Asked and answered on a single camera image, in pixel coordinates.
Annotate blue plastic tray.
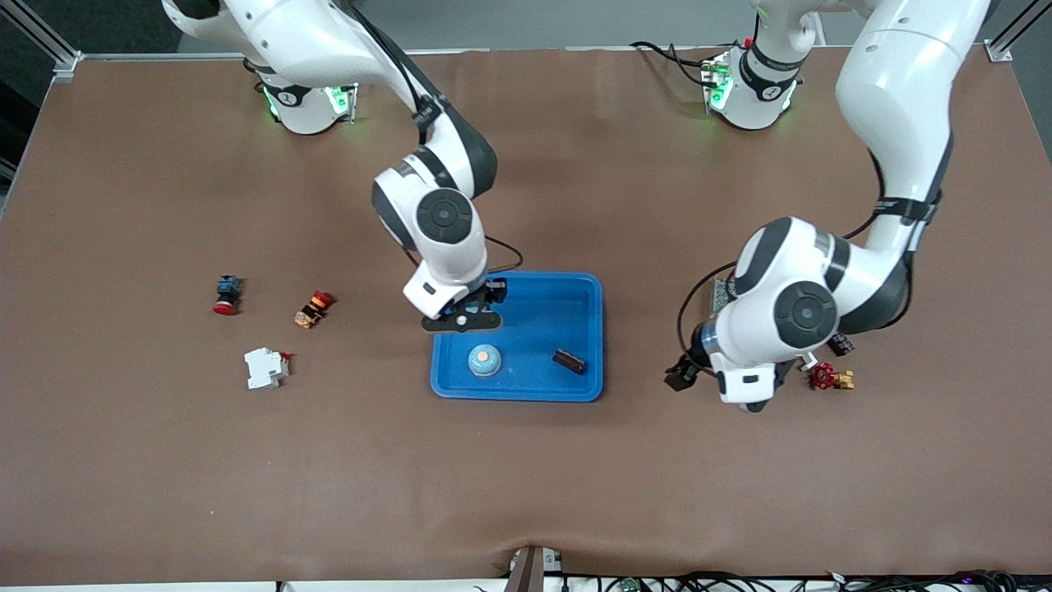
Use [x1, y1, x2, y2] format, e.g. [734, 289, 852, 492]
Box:
[431, 271, 605, 403]

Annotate white circuit breaker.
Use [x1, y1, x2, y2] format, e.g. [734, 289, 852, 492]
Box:
[244, 347, 292, 391]

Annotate red push button blue body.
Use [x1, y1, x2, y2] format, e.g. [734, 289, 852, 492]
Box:
[213, 275, 245, 317]

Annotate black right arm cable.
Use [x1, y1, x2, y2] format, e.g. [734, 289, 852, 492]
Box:
[329, 0, 524, 274]

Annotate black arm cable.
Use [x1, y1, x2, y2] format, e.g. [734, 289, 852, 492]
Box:
[676, 152, 888, 356]
[329, 0, 524, 274]

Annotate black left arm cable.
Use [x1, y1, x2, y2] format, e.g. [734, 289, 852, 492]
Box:
[676, 152, 888, 356]

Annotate red handle brass valve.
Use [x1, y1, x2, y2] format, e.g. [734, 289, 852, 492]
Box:
[809, 362, 856, 391]

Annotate red orange emergency switch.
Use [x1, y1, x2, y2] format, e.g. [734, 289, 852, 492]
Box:
[294, 290, 336, 330]

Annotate right base connector bracket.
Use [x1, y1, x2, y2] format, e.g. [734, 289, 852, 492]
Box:
[325, 78, 360, 124]

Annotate grey table edge bracket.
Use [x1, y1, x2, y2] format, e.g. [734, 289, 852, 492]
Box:
[505, 544, 564, 592]

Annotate black left base cable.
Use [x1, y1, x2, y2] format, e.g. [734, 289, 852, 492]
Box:
[631, 41, 716, 87]

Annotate black table edge cables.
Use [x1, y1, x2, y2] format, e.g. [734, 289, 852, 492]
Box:
[563, 570, 1052, 592]

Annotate aluminium table edge rail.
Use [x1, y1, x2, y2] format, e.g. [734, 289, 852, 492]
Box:
[78, 48, 757, 61]

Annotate aluminium frame corner post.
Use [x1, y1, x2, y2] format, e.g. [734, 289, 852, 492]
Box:
[985, 0, 1038, 62]
[0, 0, 83, 83]

